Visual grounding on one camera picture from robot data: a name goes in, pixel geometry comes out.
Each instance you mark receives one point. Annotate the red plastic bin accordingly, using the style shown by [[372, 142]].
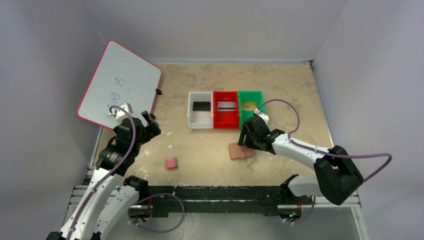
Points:
[[226, 119]]

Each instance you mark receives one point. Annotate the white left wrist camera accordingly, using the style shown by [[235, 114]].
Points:
[[123, 111]]

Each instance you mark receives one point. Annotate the aluminium frame rail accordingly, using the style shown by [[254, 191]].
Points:
[[320, 202]]

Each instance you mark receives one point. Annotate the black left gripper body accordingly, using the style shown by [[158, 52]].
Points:
[[146, 135]]

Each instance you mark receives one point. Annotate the black card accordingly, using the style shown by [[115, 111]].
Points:
[[201, 106]]

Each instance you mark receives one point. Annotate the silver striped card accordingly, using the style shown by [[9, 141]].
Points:
[[225, 106]]

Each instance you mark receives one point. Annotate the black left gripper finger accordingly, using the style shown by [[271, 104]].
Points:
[[153, 128], [149, 117]]

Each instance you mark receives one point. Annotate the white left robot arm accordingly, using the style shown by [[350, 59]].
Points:
[[94, 214]]

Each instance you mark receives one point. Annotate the pink eraser block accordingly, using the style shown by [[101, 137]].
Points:
[[171, 163]]

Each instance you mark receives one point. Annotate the brown leather card holder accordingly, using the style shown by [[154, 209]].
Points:
[[237, 152]]

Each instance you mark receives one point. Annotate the green plastic bin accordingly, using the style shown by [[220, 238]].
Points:
[[248, 96]]

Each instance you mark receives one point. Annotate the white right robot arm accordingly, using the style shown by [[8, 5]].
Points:
[[335, 177]]

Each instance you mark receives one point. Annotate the gold card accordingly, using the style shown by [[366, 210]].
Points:
[[248, 106]]

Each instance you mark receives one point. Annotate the white plastic bin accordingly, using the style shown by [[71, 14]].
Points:
[[199, 120]]

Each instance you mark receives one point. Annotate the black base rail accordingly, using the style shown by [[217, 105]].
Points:
[[267, 200]]

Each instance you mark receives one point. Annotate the pink framed whiteboard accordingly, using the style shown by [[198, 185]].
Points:
[[121, 76]]

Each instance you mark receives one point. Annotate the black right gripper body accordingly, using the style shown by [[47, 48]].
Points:
[[249, 133]]

